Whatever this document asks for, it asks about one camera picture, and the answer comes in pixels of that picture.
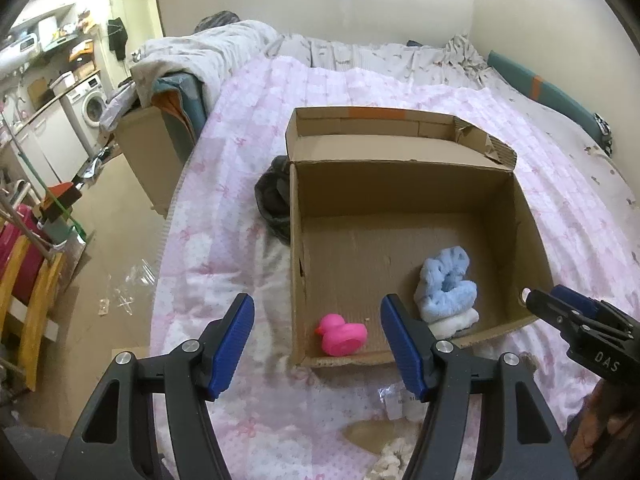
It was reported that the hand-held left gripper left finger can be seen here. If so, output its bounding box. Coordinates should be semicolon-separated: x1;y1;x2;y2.
55;292;256;480

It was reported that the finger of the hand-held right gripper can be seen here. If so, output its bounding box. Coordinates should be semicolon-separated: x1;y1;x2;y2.
552;285;636;333
520;287;633;348

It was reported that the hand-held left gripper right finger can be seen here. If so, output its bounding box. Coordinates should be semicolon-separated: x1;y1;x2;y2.
380;294;581;480

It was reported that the clear plastic packet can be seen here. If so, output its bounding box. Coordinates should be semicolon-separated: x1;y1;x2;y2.
377;385;426;423

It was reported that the brown cardboard piece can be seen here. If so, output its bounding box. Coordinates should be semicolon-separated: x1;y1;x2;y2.
344;419;426;456

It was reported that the cardboard box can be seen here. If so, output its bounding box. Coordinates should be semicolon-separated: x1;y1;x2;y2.
284;106;556;370

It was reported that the cream lace scrunchie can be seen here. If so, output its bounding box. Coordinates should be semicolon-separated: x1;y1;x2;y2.
367;435;421;480

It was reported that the person's right forearm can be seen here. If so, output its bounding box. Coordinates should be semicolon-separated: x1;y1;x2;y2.
567;380;640;466

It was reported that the pink rubber duck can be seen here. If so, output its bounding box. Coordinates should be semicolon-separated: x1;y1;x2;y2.
314;314;368;358

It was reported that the clear plastic wrap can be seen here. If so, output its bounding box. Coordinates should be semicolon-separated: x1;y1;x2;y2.
97;260;156;316

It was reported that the dark cloth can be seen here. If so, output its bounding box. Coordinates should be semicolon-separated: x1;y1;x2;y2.
254;156;293;246

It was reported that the brown bedside box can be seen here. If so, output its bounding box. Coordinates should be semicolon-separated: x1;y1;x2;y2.
115;107;196;218

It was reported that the teal pad with orange tape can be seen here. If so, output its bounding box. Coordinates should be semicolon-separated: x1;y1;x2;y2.
487;50;613;156

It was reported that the green broom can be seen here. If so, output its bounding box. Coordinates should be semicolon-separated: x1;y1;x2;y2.
45;185;88;241

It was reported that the pink bow-print blanket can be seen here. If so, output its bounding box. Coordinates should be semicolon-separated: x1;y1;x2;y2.
150;55;640;480

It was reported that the orange and brown block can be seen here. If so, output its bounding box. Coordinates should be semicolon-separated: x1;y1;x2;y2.
37;182;83;223

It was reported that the red suitcase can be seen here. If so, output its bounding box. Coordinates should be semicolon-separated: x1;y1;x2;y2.
0;205;46;306

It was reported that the teal and orange blanket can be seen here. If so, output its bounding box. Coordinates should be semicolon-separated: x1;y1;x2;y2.
150;72;208;136

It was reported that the white washing machine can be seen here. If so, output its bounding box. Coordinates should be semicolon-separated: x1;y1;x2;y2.
60;77;108;126

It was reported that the white kitchen cabinet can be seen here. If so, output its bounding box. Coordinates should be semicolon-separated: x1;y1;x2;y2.
0;92;93;196

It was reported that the grey rumpled quilt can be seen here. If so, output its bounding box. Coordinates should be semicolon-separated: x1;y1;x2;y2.
100;20;281;133

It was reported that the dark pillow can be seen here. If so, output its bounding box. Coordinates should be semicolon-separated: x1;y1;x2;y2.
194;10;243;33

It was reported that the black hanging bag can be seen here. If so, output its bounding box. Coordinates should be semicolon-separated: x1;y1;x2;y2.
107;17;128;61

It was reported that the black buckle strap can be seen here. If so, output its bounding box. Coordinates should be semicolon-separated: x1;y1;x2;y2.
594;114;613;157

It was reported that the yellow wooden frame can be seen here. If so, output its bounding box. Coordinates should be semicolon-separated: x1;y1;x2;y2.
0;235;66;391

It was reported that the cluttered wall shelf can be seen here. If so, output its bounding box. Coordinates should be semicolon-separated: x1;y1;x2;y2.
0;0;108;81

